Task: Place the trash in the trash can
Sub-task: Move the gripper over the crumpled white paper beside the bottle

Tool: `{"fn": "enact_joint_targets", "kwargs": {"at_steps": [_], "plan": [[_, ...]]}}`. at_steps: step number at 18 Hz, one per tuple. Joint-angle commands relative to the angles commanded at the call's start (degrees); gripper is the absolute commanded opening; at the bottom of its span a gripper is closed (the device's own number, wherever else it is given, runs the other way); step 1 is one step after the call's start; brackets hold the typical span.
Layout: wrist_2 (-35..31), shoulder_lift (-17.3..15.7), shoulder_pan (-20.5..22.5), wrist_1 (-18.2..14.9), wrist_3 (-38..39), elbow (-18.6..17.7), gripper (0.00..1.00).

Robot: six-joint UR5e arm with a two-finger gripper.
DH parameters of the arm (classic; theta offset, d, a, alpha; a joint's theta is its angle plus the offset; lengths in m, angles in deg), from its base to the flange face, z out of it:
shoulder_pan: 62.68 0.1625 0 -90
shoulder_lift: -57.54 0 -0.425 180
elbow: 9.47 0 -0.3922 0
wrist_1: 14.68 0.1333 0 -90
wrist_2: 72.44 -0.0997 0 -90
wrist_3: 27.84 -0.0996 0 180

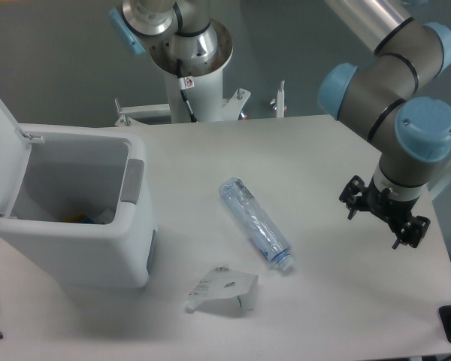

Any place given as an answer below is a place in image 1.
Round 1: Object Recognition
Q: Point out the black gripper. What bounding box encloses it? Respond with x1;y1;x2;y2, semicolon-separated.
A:
339;175;431;249

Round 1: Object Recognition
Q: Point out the clear plastic water bottle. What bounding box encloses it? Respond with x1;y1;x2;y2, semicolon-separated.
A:
218;177;294;272

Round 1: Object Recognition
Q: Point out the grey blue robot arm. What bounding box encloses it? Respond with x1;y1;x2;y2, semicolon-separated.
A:
109;1;451;247

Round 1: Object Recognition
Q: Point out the white trash can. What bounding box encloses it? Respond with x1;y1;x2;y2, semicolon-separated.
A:
0;124;157;288

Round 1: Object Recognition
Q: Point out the white trash can lid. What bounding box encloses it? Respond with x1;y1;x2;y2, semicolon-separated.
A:
0;99;32;217

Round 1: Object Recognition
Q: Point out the white bracket with bolt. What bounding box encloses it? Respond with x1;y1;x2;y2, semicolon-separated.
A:
270;80;288;118

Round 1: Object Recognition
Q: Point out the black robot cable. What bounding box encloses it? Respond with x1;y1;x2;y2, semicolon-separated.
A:
175;58;200;123

